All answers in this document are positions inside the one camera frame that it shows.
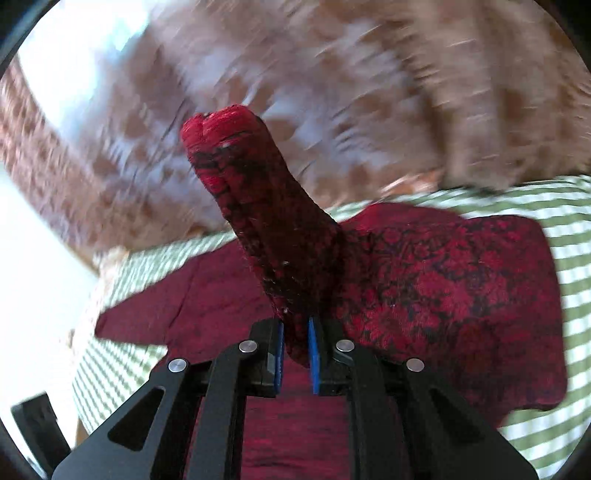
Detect brown floral curtain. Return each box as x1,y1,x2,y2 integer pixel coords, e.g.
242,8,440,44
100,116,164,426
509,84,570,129
0,0,591,261

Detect green white checked sheet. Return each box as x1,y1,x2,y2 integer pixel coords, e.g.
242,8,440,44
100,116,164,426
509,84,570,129
69,174,591,480

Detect dark object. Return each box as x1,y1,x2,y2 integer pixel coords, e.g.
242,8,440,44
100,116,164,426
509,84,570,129
10,392,71,468

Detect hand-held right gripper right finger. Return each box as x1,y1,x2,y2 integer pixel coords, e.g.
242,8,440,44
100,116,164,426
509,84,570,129
307,316,541,480

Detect red patterned garment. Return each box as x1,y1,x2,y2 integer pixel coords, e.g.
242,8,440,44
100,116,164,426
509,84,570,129
95,105,570,480

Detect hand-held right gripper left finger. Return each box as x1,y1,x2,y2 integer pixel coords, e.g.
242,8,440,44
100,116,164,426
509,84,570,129
51,318,285,480

